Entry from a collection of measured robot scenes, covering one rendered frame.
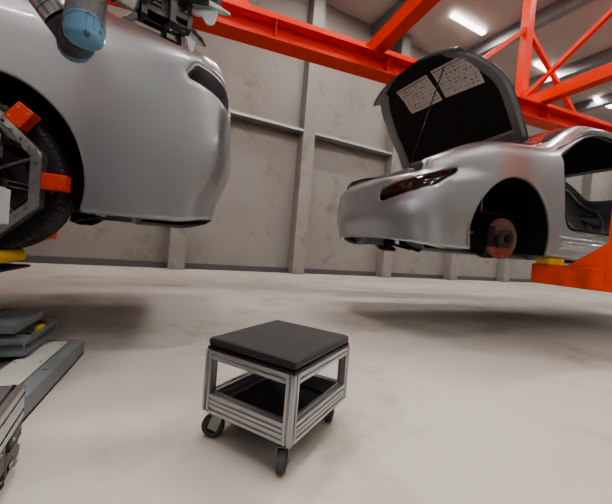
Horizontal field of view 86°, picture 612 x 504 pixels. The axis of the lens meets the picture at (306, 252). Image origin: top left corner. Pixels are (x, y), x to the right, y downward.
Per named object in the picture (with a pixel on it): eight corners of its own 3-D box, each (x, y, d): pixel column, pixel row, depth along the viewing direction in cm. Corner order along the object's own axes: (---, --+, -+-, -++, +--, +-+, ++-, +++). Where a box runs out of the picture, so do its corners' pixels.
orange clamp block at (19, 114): (26, 133, 143) (42, 119, 145) (17, 128, 136) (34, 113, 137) (10, 121, 141) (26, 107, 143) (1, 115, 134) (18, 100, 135)
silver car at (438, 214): (584, 267, 562) (593, 174, 559) (763, 281, 387) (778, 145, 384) (314, 244, 393) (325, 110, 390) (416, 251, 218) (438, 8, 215)
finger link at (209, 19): (230, 32, 84) (193, 30, 83) (230, 11, 85) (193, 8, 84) (228, 23, 81) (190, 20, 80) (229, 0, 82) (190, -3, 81)
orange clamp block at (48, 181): (46, 190, 146) (70, 193, 150) (39, 188, 139) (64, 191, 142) (48, 175, 146) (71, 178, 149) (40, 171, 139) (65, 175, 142)
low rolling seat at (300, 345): (284, 485, 91) (294, 363, 91) (193, 438, 109) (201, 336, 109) (345, 420, 128) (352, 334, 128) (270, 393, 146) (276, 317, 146)
